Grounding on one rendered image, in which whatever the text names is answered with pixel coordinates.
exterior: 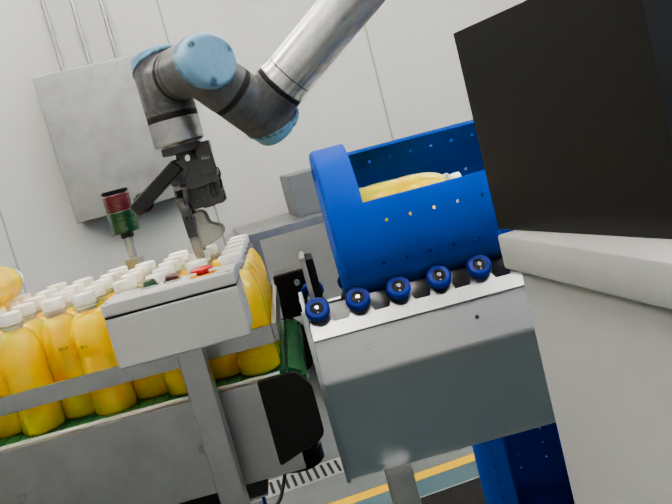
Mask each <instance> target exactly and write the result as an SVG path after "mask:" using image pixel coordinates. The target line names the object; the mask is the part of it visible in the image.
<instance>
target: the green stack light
mask: <svg viewBox="0 0 672 504"><path fill-rule="evenodd" d="M107 218H108V223H109V225H110V229H111V232H112V235H113V236H115V235H120V234H124V233H127V232H131V231H134V230H137V229H140V226H139V223H138V221H137V216H136V214H135V212H133V211H132V210H131V209H127V210H123V211H120V212H116V213H112V214H108V215H107Z"/></svg>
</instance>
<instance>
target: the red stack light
mask: <svg viewBox="0 0 672 504"><path fill-rule="evenodd" d="M129 193H130V192H129V191H127V192H123V193H119V194H115V195H112V196H108V197H104V198H102V202H103V204H104V205H103V206H104V208H105V212H106V215H108V214H112V213H116V212H120V211H123V210H127V209H130V205H131V204H132V200H131V196H130V194H129Z"/></svg>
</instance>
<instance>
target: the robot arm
mask: <svg viewBox="0 0 672 504"><path fill-rule="evenodd" d="M385 1H386V0H317V1H316V3H315V4H314V5H313V6H312V7H311V9H310V10H309V11H308V12H307V14H306V15H305V16H304V17H303V18H302V20H301V21H300V22H299V23H298V24H297V26H296V27H295V28H294V29H293V31H292V32H291V33H290V34H289V35H288V37H287V38H286V39H285V40H284V42H283V43H282V44H281V45H280V46H279V48H278V49H277V50H276V51H275V52H274V54H273V55H272V56H271V57H270V59H269V60H268V61H267V62H266V63H265V64H263V65H262V66H261V68H260V69H259V70H258V71H257V72H256V73H255V75H253V74H252V73H251V72H249V71H248V70H247V69H245V68H244V67H242V66H241V65H240V64H238V63H237V62H236V57H235V54H234V52H233V50H232V48H231V46H230V45H229V44H228V43H227V42H226V41H225V40H224V39H223V38H221V37H220V36H218V35H216V34H213V33H208V32H202V33H197V34H194V35H190V36H187V37H185V38H184V39H182V40H181V41H180V42H179V43H177V44H161V45H157V46H153V47H150V48H147V49H145V50H143V51H142V52H138V53H137V54H135V55H134V56H133V57H132V59H131V68H132V76H133V79H134V80H135V83H136V86H137V89H138V93H139V96H140V100H141V103H142V107H143V110H144V113H145V117H146V120H147V123H148V128H149V131H150V135H151V138H152V142H153V145H154V148H155V149H156V150H157V149H163V150H161V153H162V156H163V158H164V157H169V156H173V155H175V156H176V160H172V161H170V162H169V163H168V165H167V166H166V167H165V168H164V169H163V170H162V171H161V172H160V173H159V174H158V176H157V177H156V178H155V179H154V180H153V181H152V182H151V183H150V184H149V185H148V187H147V188H146V189H145V190H144V191H143V192H140V193H138V194H137V195H136V196H135V197H134V199H133V203H132V204H131V205H130V209H131V210H132V211H133V212H135V213H136V214H137V215H141V214H143V213H146V212H149V211H150V210H151V209H152V208H153V206H154V203H155V201H156V200H157V198H158V197H159V196H160V195H161V194H162V193H163V192H164V191H165V190H166V189H167V188H168V186H169V185H170V184H171V185H172V186H173V191H174V195H175V199H176V202H177V205H178V208H179V210H180V212H181V215H182V219H183V222H184V225H185V228H186V231H187V235H188V238H189V240H190V243H191V246H192V248H193V251H194V254H195V256H196V258H197V259H202V258H205V255H204V251H203V250H207V248H206V246H207V245H209V244H211V243H213V242H214V241H216V240H218V239H219V238H221V237H222V235H223V234H224V232H225V226H224V224H222V223H219V222H213V221H211V220H210V218H209V215H208V213H207V211H205V210H203V209H200V210H198V211H197V212H196V209H199V208H202V207H204V208H208V207H212V206H215V204H219V203H223V202H224V201H225V200H226V199H227V197H226V192H225V190H224V187H223V181H222V179H221V171H220V169H219V168H218V167H216V164H215V160H214V157H213V153H212V150H211V148H212V147H211V143H210V140H205V141H202V142H200V141H198V139H201V138H203V137H204V133H203V129H202V126H201V122H200V119H199V115H198V111H197V108H196V104H195V100H194V99H196V100H197V101H199V102H200V103H201V104H203V105H204V106H206V107H207V108H208V109H210V110H211V111H213V112H215V113H217V114H218V115H219V116H221V117H222V118H223V119H225V120H226V121H228V122H229V123H231V124H232V125H233V126H235V127H236V128H238V129H239V130H240V131H242V132H243V133H245V134H246V135H247V137H248V138H250V139H253V140H255V141H257V142H258V143H260V144H261V145H264V146H272V145H275V144H277V143H279V142H281V141H282V140H283V139H285V138H286V137H287V136H288V135H289V134H290V133H291V131H292V129H293V128H294V126H295V125H296V124H297V121H298V119H299V109H298V105H299V104H300V103H301V102H302V101H303V98H304V96H305V95H306V94H307V93H308V91H309V90H310V89H311V88H312V87H313V85H314V84H315V83H316V82H317V81H318V80H319V78H320V77H321V76H322V75H323V74H324V73H325V71H326V70H327V69H328V68H329V67H330V65H331V64H332V63H333V62H334V61H335V60H336V58H337V57H338V56H339V55H340V54H341V53H342V51H343V50H344V49H345V48H346V47H347V45H348V44H349V43H350V42H351V41H352V40H353V38H354V37H355V36H356V35H357V34H358V33H359V31H360V30H361V29H362V28H363V27H364V25H365V24H366V23H367V22H368V21H369V20H370V18H371V17H372V16H373V15H374V14H375V13H376V11H377V10H378V9H379V8H380V7H381V5H382V4H383V3H384V2H385ZM186 155H189V156H190V160H189V161H186V160H185V156H186ZM217 168H218V170H219V172H218V170H217Z"/></svg>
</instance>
